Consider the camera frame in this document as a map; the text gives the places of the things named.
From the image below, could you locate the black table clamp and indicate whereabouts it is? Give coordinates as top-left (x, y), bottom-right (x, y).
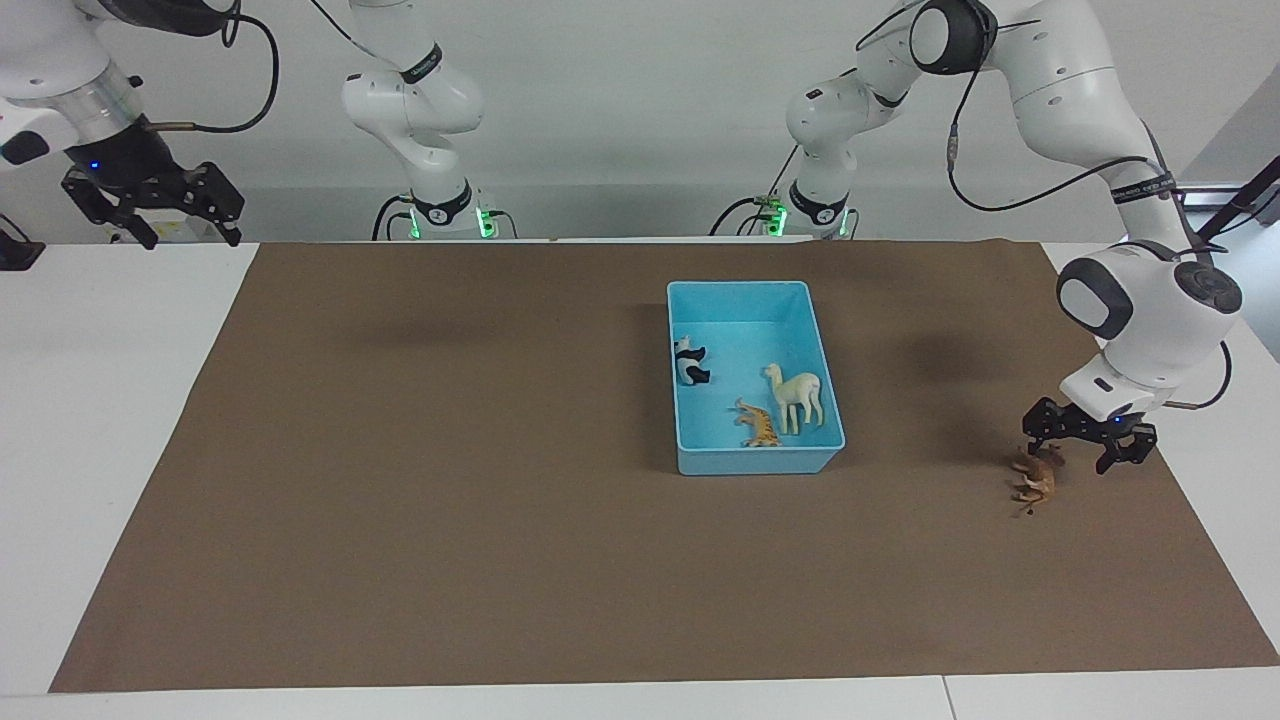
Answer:
top-left (0, 215), bottom-right (46, 271)

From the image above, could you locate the light blue storage box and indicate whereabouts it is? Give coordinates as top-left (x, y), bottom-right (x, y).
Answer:
top-left (667, 280), bottom-right (847, 477)

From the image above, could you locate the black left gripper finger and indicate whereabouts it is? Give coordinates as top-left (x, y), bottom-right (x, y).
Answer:
top-left (1096, 425), bottom-right (1159, 476)
top-left (1022, 398), bottom-right (1066, 466)

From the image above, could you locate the small brown horse toy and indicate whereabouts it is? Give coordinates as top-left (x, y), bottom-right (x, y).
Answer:
top-left (1008, 450), bottom-right (1057, 516)

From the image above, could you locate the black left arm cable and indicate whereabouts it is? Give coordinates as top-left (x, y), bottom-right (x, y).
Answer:
top-left (860, 0), bottom-right (1233, 411)

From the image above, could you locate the brown table mat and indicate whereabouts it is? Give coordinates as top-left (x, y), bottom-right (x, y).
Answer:
top-left (48, 238), bottom-right (1280, 694)

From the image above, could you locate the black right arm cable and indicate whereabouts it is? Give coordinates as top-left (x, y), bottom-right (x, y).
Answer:
top-left (140, 0), bottom-right (281, 136)

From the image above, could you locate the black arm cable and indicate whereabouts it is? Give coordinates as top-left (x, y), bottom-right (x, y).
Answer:
top-left (860, 0), bottom-right (1233, 411)
top-left (140, 0), bottom-right (281, 136)

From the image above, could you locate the black white panda toy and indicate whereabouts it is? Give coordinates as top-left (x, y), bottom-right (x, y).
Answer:
top-left (673, 335), bottom-right (713, 387)

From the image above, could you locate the orange striped tiger toy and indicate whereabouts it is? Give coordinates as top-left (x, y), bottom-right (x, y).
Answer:
top-left (734, 398), bottom-right (783, 448)

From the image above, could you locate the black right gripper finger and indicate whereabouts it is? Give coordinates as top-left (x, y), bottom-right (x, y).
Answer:
top-left (165, 162), bottom-right (244, 248)
top-left (62, 172), bottom-right (159, 251)

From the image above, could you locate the black base cable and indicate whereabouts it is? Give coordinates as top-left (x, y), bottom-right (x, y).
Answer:
top-left (372, 195), bottom-right (519, 241)
top-left (710, 145), bottom-right (801, 236)

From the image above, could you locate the black camera stand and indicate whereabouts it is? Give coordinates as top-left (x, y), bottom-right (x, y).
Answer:
top-left (1185, 155), bottom-right (1280, 246)

